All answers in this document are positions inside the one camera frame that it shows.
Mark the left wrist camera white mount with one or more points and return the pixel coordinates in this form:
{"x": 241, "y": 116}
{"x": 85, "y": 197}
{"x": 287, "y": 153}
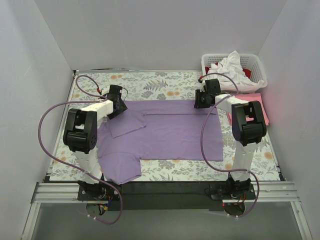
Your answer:
{"x": 103, "y": 93}

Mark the aluminium rail frame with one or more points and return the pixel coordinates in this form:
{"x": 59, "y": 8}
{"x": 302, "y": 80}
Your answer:
{"x": 57, "y": 214}

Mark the floral patterned table mat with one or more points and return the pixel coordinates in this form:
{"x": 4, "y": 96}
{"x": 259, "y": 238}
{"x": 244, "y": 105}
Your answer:
{"x": 156, "y": 85}

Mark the white crumpled t shirt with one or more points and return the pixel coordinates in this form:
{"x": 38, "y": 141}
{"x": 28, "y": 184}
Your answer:
{"x": 230, "y": 72}

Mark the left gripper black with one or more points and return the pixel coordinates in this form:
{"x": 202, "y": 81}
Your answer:
{"x": 120, "y": 107}

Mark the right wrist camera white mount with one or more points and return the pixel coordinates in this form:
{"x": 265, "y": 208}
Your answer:
{"x": 202, "y": 84}

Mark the purple t shirt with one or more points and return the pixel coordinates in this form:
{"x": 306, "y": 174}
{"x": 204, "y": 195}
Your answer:
{"x": 157, "y": 130}

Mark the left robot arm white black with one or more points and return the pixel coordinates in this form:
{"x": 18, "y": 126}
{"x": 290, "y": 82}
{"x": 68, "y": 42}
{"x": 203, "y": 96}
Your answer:
{"x": 81, "y": 136}

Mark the red t shirt in basket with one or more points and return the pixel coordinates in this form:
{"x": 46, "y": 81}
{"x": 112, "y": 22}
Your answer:
{"x": 246, "y": 71}

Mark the white plastic laundry basket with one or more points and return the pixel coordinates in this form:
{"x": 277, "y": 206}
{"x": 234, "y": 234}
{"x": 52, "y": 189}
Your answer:
{"x": 260, "y": 72}

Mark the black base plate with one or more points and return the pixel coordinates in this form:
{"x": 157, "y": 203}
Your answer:
{"x": 163, "y": 195}

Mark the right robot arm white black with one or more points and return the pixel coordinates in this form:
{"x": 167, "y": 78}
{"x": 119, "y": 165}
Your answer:
{"x": 248, "y": 128}

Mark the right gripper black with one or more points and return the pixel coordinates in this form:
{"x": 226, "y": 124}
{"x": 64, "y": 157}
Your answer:
{"x": 199, "y": 100}

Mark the folded pink t shirt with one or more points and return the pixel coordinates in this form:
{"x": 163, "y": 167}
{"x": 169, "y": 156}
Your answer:
{"x": 251, "y": 97}

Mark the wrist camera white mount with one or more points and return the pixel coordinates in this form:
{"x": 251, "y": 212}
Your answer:
{"x": 202, "y": 84}
{"x": 103, "y": 93}

